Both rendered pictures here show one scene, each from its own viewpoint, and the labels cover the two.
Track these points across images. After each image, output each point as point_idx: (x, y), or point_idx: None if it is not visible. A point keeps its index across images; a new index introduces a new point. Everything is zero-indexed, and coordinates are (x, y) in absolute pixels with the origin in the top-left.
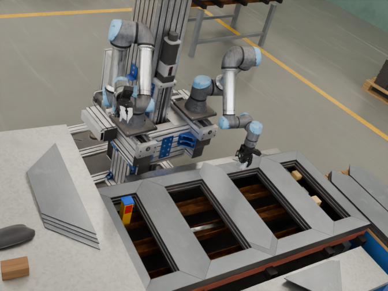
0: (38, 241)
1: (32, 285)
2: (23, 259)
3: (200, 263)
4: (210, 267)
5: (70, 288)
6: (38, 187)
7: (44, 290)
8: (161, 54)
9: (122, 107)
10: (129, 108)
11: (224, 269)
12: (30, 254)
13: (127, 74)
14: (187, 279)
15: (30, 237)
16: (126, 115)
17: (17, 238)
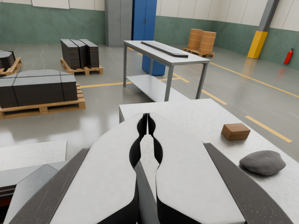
0: (231, 159)
1: (213, 126)
2: (232, 129)
3: (34, 181)
4: (25, 176)
5: (183, 122)
6: None
7: (203, 123)
8: None
9: (201, 188)
10: (109, 196)
11: (10, 172)
12: (230, 147)
13: None
14: (63, 166)
15: (242, 158)
16: (149, 113)
17: (253, 154)
